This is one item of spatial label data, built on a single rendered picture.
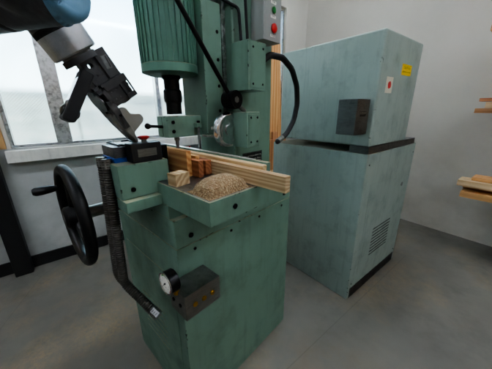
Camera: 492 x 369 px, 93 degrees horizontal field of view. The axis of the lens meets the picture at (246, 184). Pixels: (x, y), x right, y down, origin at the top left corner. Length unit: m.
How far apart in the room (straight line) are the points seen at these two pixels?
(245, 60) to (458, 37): 2.12
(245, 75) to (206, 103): 0.16
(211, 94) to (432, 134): 2.18
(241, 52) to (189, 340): 0.96
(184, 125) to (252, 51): 0.33
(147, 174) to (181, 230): 0.18
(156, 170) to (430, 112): 2.42
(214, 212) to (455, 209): 2.46
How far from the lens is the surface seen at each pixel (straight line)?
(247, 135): 0.83
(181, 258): 0.74
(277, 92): 2.80
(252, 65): 0.86
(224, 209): 0.54
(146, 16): 0.85
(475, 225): 2.78
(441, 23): 2.79
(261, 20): 0.98
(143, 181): 0.68
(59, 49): 0.63
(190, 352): 0.99
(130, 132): 0.66
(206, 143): 1.04
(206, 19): 0.92
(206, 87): 0.88
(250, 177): 0.61
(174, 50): 0.82
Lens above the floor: 1.09
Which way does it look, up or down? 18 degrees down
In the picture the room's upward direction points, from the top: straight up
